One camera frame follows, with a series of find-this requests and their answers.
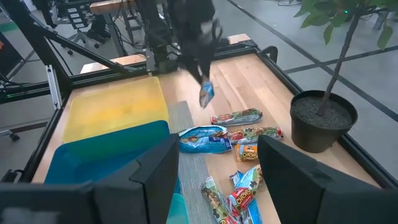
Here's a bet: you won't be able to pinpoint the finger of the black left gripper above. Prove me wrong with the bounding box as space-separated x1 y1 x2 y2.
200 60 212 83
186 63 205 85

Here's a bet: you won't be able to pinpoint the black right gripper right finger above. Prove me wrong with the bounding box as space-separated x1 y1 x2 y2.
257 134 398 224

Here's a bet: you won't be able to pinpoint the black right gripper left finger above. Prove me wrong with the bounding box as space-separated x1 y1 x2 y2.
93 133 180 224

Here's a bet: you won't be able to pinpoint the blue granola bar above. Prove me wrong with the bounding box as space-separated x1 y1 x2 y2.
229 170 264 224
198 80 215 109
178 125 233 154

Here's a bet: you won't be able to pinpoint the snack bars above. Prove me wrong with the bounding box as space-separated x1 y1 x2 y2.
228 126 284 145
226 164 264 218

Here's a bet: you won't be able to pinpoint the green granola bar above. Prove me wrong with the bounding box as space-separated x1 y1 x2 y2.
210 108 264 127
200 176 239 224

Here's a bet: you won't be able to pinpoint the orange Chewy granola bar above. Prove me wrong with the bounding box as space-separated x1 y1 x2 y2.
234 143 259 162

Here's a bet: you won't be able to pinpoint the teal plastic bin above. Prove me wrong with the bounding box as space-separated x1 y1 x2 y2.
166 192 190 224

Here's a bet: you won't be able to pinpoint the grey woven mat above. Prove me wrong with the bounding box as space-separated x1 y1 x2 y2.
167 101 218 224

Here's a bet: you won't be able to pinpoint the dark blue plastic bin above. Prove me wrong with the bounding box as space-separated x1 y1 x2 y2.
44 120 182 195

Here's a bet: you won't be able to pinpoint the green plant in black pot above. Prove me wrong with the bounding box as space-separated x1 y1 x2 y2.
289 0 398 154

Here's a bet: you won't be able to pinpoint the yellow plastic bin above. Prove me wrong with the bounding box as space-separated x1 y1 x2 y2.
62 76 170 144

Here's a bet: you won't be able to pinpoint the wooden top desk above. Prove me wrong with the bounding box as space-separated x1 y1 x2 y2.
89 0 139 57

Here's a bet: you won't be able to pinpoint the person's foot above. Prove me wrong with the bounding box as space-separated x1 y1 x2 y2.
85 14 112 44

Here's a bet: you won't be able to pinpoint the office chair base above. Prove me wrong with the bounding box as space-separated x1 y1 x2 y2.
60 29 103 57

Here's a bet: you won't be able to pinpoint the grey castor wheel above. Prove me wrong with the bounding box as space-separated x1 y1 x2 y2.
0 129 21 142

